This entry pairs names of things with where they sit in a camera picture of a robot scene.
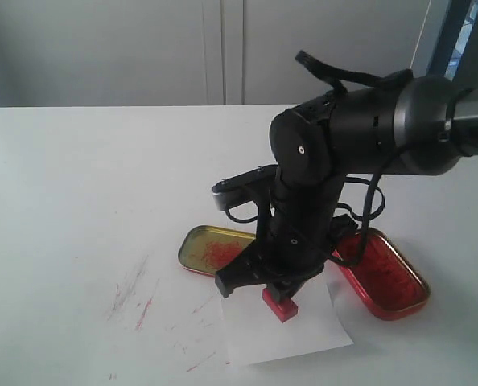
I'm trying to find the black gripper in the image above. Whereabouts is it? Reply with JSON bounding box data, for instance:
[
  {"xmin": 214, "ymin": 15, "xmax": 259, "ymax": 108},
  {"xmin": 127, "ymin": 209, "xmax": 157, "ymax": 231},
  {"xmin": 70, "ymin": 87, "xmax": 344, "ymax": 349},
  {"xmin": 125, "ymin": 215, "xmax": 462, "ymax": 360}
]
[{"xmin": 215, "ymin": 176, "xmax": 358, "ymax": 300}]

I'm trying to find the red stamp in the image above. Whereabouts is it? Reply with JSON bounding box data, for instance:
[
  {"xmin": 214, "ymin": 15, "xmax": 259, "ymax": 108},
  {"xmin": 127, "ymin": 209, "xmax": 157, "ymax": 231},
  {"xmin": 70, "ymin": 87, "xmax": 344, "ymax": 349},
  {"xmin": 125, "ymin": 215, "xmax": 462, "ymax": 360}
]
[{"xmin": 262, "ymin": 288, "xmax": 299, "ymax": 323}]

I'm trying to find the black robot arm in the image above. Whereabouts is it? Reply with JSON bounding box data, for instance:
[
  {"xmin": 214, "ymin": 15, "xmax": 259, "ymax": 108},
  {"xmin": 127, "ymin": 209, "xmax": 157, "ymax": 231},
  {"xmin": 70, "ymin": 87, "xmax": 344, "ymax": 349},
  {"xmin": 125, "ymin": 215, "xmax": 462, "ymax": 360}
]
[{"xmin": 212, "ymin": 76, "xmax": 478, "ymax": 302}]

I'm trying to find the red ink pad tin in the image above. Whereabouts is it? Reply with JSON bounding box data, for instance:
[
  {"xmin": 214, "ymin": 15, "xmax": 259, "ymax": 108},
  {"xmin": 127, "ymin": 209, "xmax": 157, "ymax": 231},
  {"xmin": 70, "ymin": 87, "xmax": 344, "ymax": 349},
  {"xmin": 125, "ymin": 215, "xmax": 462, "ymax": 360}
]
[{"xmin": 340, "ymin": 228, "xmax": 431, "ymax": 321}]

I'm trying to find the gold tin lid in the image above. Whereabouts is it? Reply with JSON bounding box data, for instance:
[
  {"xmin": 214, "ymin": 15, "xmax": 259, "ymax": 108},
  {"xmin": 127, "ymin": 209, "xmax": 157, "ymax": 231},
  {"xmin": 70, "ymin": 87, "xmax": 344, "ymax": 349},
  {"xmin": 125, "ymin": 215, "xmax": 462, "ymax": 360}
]
[{"xmin": 178, "ymin": 225, "xmax": 255, "ymax": 277}]

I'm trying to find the white paper sheet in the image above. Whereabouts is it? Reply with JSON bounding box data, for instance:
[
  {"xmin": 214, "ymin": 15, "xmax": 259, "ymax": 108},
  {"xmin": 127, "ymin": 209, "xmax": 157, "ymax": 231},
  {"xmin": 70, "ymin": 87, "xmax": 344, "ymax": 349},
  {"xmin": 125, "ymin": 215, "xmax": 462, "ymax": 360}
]
[{"xmin": 221, "ymin": 274, "xmax": 353, "ymax": 366}]

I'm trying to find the white cabinet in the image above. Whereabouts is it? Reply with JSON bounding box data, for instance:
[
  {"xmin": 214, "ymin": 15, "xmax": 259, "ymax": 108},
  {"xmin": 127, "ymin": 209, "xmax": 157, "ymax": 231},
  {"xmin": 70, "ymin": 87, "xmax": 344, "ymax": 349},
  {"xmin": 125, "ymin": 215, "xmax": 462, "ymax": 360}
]
[{"xmin": 0, "ymin": 1, "xmax": 448, "ymax": 107}]

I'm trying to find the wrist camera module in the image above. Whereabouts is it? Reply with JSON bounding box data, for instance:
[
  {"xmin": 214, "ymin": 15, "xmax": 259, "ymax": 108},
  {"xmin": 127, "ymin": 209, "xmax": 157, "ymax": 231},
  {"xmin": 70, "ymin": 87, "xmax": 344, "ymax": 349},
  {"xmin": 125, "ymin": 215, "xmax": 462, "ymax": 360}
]
[{"xmin": 212, "ymin": 165, "xmax": 277, "ymax": 211}]

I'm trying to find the black cable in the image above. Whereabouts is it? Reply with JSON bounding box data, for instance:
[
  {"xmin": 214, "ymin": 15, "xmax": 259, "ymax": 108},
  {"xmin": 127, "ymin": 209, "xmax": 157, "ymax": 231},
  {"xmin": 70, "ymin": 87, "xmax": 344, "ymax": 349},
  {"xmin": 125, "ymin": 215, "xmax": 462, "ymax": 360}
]
[{"xmin": 295, "ymin": 50, "xmax": 413, "ymax": 96}]

